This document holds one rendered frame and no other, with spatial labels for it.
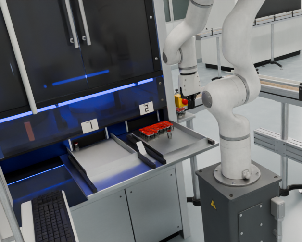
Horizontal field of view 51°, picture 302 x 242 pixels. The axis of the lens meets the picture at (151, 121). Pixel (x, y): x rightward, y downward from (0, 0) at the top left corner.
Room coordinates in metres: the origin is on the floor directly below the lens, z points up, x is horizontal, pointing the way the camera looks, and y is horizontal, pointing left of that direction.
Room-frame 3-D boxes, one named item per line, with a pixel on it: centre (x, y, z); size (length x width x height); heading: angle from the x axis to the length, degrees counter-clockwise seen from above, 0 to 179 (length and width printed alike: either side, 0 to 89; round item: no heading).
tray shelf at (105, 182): (1.49, 0.10, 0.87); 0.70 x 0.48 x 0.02; 116
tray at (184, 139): (1.53, -0.08, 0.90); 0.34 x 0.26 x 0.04; 26
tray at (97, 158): (1.48, 0.28, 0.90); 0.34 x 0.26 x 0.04; 26
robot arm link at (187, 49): (1.42, -0.20, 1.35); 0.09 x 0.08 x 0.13; 113
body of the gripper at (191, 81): (1.43, -0.20, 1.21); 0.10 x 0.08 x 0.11; 116
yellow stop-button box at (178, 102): (1.84, -0.20, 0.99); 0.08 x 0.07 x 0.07; 26
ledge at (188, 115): (1.89, -0.19, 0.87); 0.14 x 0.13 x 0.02; 26
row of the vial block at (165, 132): (1.60, -0.04, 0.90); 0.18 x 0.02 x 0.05; 116
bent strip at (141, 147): (1.39, 0.05, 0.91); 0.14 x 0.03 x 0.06; 25
